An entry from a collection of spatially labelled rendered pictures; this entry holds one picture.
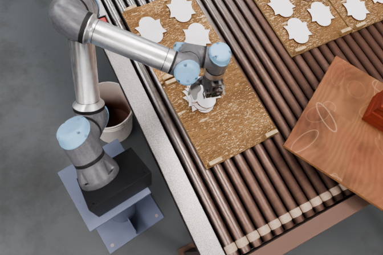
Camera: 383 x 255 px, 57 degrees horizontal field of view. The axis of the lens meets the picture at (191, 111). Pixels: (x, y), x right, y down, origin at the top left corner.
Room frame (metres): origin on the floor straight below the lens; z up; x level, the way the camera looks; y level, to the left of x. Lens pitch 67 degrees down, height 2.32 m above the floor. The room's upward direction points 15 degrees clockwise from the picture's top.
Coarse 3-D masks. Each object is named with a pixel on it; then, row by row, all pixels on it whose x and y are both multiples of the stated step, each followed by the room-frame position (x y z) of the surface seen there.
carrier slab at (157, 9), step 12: (156, 0) 1.09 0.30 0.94; (168, 0) 1.11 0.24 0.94; (192, 0) 1.14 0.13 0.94; (132, 12) 0.99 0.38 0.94; (144, 12) 1.00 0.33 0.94; (156, 12) 1.02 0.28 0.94; (168, 12) 1.04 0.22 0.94; (132, 24) 0.92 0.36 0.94; (168, 24) 0.97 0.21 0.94; (180, 24) 0.99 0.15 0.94; (204, 24) 1.02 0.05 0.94; (168, 36) 0.91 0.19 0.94; (180, 36) 0.92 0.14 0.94; (216, 36) 0.97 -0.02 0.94; (156, 72) 0.71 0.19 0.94
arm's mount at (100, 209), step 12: (120, 156) 0.31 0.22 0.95; (132, 156) 0.32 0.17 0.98; (120, 168) 0.25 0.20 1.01; (132, 168) 0.26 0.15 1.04; (144, 168) 0.26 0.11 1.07; (120, 180) 0.20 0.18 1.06; (132, 180) 0.21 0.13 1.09; (144, 180) 0.23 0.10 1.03; (84, 192) 0.14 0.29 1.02; (96, 192) 0.14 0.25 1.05; (108, 192) 0.15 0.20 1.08; (120, 192) 0.16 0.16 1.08; (132, 192) 0.19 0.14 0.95; (96, 204) 0.10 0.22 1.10; (108, 204) 0.12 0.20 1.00
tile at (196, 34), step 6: (192, 24) 1.00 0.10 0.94; (198, 24) 1.01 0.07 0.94; (186, 30) 0.96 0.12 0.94; (192, 30) 0.97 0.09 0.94; (198, 30) 0.98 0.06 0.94; (204, 30) 0.98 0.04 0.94; (186, 36) 0.93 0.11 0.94; (192, 36) 0.93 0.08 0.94; (198, 36) 0.94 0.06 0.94; (204, 36) 0.95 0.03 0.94; (186, 42) 0.90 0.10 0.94; (192, 42) 0.90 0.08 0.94; (198, 42) 0.91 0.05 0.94; (204, 42) 0.92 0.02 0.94; (210, 42) 0.93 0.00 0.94
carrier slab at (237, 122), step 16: (224, 80) 0.76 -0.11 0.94; (240, 80) 0.78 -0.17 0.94; (176, 96) 0.63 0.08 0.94; (224, 96) 0.68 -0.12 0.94; (240, 96) 0.70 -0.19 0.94; (176, 112) 0.56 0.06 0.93; (192, 112) 0.57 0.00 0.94; (224, 112) 0.61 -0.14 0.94; (240, 112) 0.63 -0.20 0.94; (256, 112) 0.65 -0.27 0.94; (192, 128) 0.50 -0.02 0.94; (208, 128) 0.52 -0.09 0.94; (224, 128) 0.54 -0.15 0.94; (240, 128) 0.56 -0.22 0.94; (256, 128) 0.58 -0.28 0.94; (272, 128) 0.60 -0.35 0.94; (208, 144) 0.45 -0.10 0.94; (224, 144) 0.47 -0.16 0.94; (240, 144) 0.49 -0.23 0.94; (256, 144) 0.51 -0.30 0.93; (208, 160) 0.39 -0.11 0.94; (224, 160) 0.41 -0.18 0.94
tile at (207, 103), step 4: (200, 76) 0.73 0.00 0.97; (200, 92) 0.66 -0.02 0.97; (204, 92) 0.66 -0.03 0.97; (200, 96) 0.64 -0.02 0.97; (220, 96) 0.66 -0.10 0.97; (196, 100) 0.62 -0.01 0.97; (200, 100) 0.62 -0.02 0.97; (204, 100) 0.63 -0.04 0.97; (208, 100) 0.63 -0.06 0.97; (212, 100) 0.64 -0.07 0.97; (200, 104) 0.60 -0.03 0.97; (204, 104) 0.61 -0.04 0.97; (208, 104) 0.61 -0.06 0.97; (212, 104) 0.62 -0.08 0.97; (208, 108) 0.60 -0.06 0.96
